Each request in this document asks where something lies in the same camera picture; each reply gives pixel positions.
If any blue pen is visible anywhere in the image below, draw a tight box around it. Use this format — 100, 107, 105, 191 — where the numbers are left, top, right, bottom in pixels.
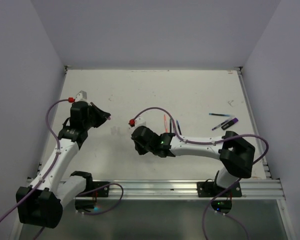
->
176, 120, 182, 135

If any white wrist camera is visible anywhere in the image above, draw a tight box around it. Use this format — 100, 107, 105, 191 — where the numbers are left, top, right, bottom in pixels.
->
134, 116, 147, 128
75, 90, 88, 103

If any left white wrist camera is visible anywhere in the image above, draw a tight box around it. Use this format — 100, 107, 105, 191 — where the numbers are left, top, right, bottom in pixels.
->
75, 90, 88, 103

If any purple pen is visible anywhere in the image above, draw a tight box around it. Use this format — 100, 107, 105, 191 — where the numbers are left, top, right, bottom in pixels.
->
211, 118, 232, 131

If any aluminium front rail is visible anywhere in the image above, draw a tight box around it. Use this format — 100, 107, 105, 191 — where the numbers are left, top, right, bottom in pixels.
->
23, 178, 286, 201

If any red pen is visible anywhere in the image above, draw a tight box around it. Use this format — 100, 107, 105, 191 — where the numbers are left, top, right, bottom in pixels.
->
170, 118, 175, 133

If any black purple highlighter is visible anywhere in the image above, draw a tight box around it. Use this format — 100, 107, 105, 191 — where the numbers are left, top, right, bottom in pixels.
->
221, 117, 239, 131

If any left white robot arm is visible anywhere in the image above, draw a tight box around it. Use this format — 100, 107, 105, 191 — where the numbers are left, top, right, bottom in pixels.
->
16, 100, 111, 229

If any orange pen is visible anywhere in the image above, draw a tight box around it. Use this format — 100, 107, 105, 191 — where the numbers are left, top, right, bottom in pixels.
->
163, 114, 168, 133

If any green pen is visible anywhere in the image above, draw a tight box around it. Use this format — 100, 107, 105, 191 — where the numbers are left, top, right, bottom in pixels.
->
169, 118, 173, 133

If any teal pen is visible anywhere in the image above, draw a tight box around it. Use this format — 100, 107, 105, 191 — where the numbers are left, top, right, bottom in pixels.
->
209, 113, 234, 118

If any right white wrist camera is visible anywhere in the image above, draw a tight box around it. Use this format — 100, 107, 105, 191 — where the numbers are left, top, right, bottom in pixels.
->
134, 116, 147, 128

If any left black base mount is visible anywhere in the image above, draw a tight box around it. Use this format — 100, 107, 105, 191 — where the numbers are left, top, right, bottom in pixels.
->
73, 171, 111, 213

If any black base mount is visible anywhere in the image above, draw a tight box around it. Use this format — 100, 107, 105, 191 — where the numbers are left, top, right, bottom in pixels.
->
196, 171, 243, 214
73, 171, 111, 213

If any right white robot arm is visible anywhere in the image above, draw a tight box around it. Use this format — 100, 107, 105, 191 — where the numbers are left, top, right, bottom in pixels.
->
131, 126, 256, 197

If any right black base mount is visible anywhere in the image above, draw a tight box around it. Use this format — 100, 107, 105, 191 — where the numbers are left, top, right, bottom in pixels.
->
196, 171, 243, 214

